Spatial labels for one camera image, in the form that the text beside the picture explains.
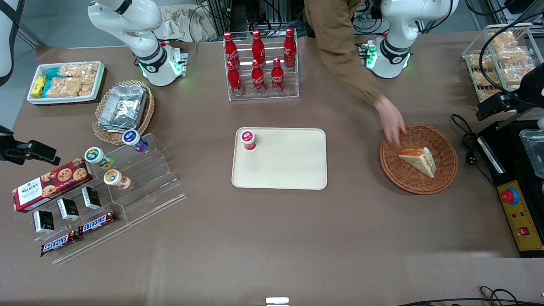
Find yellow control panel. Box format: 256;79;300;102
497;180;544;252

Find yellow snack pack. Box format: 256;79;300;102
30;76;46;98

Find stack of foil trays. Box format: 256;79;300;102
97;84;147;133

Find orange lid yogurt bottle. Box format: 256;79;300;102
103;169;132;190

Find light wicker basket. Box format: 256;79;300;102
92;79;155;145

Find person's bare hand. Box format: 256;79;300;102
374;96;408;147

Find clear acrylic stepped stand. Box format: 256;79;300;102
17;133;187;265

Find round brown wicker basket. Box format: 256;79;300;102
379;123;459;195

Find crumpled beige paper bag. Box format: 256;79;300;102
154;5;218;43

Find white rectangular snack tray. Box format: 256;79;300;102
26;61;106;106

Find purple lid yogurt bottle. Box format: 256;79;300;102
122;129;149;153

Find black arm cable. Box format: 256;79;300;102
479;12;544;96

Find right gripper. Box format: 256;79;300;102
0;125;33;165

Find triangular packed sandwich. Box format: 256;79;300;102
398;147;437;179

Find clear acrylic bottle rack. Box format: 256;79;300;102
224;28;300;102

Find black floor cables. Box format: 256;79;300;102
393;286;544;306

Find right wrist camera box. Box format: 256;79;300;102
16;141;61;167

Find clear acrylic bread rack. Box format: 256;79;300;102
462;23;544;103

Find small black white box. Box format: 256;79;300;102
33;210;55;234
81;186;102;210
57;198;80;221

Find red Walkers cookie box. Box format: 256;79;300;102
11;158;94;213

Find cream plastic tray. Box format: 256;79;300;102
231;127;328;190

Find black tabletop machine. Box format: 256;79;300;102
477;120;544;258

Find green lid yogurt bottle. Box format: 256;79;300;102
84;146;115;170

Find black power cable with plug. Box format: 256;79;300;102
450;114;499;188

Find red cola bottle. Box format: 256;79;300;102
224;31;240;69
251;59;266;95
251;29;266;67
227;60;244;96
283;27;297;69
271;58;285;94

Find packed bread bag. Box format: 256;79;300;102
500;65;537;86
471;71;502;88
496;47;533;65
489;31;520;50
467;53;497;71

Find white post with black strap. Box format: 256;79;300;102
0;0;26;88

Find clear rice cracker bag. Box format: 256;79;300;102
46;77;95;98
59;62;99;79

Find red lid yogurt bottle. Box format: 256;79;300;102
240;130;257;152

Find clear plastic container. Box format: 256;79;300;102
519;129;544;180

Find red emergency stop button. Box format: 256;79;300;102
500;187;520;205

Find Snickers chocolate bar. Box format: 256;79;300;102
77;211;117;236
40;230;80;258

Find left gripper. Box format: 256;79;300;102
519;63;544;108

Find forearm in brown sleeve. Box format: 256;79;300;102
303;0;386;108

